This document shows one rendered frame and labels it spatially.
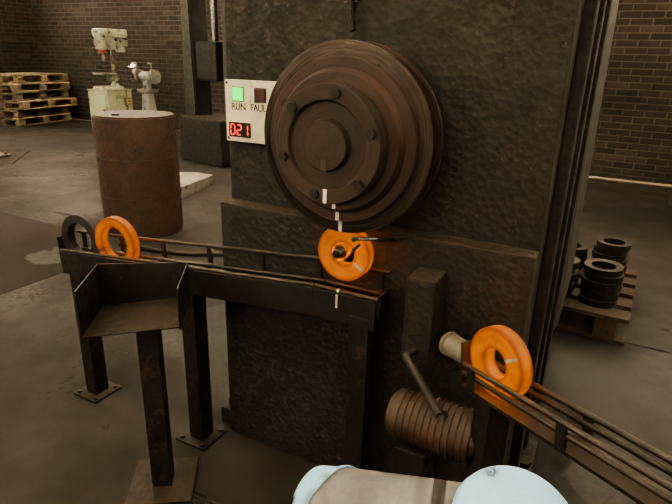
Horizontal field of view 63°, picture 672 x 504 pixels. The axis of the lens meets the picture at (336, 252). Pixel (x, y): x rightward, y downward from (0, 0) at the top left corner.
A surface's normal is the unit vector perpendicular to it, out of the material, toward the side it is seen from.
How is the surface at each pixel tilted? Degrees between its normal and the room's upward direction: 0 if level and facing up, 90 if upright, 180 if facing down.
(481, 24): 90
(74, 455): 0
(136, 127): 90
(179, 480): 0
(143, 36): 90
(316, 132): 90
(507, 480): 20
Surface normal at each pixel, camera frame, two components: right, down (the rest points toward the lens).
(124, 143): 0.06, 0.34
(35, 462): 0.03, -0.94
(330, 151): -0.47, 0.29
